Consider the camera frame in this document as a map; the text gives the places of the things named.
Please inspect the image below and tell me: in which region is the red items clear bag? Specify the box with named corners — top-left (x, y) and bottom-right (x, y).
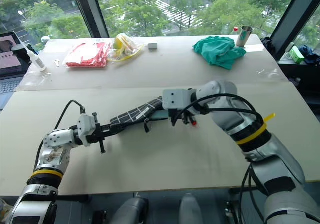
top-left (61, 41), bottom-right (113, 70)

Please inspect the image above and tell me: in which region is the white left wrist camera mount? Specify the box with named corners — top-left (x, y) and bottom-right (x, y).
top-left (76, 113), bottom-right (97, 148)

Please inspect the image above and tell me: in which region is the green box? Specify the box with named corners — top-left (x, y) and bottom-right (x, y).
top-left (289, 45), bottom-right (306, 65)

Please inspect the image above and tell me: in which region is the black white-grid zip pouch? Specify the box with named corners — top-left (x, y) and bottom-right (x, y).
top-left (109, 95), bottom-right (167, 134)

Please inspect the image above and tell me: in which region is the yellow zip tie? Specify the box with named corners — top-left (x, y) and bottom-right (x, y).
top-left (235, 112), bottom-right (276, 146)

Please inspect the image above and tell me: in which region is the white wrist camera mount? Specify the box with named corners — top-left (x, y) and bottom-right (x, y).
top-left (162, 88), bottom-right (193, 110)
top-left (76, 113), bottom-right (97, 148)

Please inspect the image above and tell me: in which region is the dark grey rounded shape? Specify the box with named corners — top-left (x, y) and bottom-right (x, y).
top-left (109, 196), bottom-right (150, 224)

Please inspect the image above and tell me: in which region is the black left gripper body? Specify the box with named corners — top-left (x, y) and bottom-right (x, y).
top-left (86, 112), bottom-right (111, 155)

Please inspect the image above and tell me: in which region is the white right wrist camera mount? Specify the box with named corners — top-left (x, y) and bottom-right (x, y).
top-left (162, 88), bottom-right (193, 110)

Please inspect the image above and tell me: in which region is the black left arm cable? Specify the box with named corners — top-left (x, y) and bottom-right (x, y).
top-left (33, 99), bottom-right (87, 171)

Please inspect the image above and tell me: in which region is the open laptop computer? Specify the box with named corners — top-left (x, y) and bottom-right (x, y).
top-left (0, 30), bottom-right (31, 110)

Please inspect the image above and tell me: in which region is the dark window frame post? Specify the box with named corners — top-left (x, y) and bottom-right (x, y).
top-left (269, 0), bottom-right (320, 61)
top-left (68, 0), bottom-right (111, 39)

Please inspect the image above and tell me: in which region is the white nozzle squeeze bottle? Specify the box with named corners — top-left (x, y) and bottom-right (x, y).
top-left (21, 40), bottom-right (48, 73)

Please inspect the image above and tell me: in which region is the steel cup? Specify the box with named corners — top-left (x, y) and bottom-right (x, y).
top-left (235, 25), bottom-right (255, 48)

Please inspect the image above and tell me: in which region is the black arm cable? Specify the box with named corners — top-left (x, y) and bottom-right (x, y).
top-left (172, 93), bottom-right (270, 224)
top-left (33, 99), bottom-right (87, 171)

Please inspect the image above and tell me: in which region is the crumpled green cloth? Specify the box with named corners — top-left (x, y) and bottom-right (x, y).
top-left (191, 35), bottom-right (248, 71)

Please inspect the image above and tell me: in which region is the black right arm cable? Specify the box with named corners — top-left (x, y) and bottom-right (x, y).
top-left (172, 93), bottom-right (270, 224)

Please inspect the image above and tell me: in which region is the yellow zip plastic bag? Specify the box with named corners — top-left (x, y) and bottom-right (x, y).
top-left (106, 32), bottom-right (145, 63)

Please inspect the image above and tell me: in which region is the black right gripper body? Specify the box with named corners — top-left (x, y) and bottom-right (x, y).
top-left (167, 106), bottom-right (199, 122)

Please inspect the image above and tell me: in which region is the dark blue bag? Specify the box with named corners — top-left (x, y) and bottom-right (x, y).
top-left (298, 45), bottom-right (320, 66)

